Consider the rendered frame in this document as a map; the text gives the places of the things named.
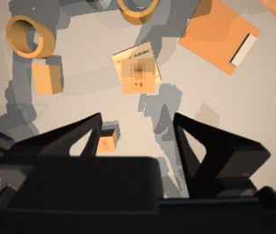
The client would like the brown cylinder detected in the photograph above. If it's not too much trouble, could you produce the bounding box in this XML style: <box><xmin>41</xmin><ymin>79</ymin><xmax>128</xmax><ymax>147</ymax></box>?
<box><xmin>117</xmin><ymin>0</ymin><xmax>158</xmax><ymax>25</ymax></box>

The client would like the small wooden pallet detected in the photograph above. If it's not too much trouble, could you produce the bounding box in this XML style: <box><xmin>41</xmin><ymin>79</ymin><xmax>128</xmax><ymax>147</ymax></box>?
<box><xmin>111</xmin><ymin>41</ymin><xmax>161</xmax><ymax>84</ymax></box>

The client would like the tan cardboard carton with label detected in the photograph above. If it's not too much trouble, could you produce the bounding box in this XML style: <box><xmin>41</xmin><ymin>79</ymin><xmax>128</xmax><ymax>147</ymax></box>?
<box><xmin>120</xmin><ymin>58</ymin><xmax>155</xmax><ymax>94</ymax></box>
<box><xmin>97</xmin><ymin>129</ymin><xmax>117</xmax><ymax>153</ymax></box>

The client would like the grey cylinder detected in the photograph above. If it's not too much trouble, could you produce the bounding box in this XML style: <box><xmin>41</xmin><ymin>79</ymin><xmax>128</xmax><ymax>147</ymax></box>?
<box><xmin>86</xmin><ymin>0</ymin><xmax>111</xmax><ymax>10</ymax></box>

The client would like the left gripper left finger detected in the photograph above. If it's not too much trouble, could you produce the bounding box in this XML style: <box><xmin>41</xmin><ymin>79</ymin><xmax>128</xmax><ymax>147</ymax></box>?
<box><xmin>6</xmin><ymin>113</ymin><xmax>102</xmax><ymax>156</ymax></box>

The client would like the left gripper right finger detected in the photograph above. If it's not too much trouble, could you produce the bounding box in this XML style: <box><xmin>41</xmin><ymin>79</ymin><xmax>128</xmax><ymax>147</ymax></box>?
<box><xmin>173</xmin><ymin>113</ymin><xmax>271</xmax><ymax>198</ymax></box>

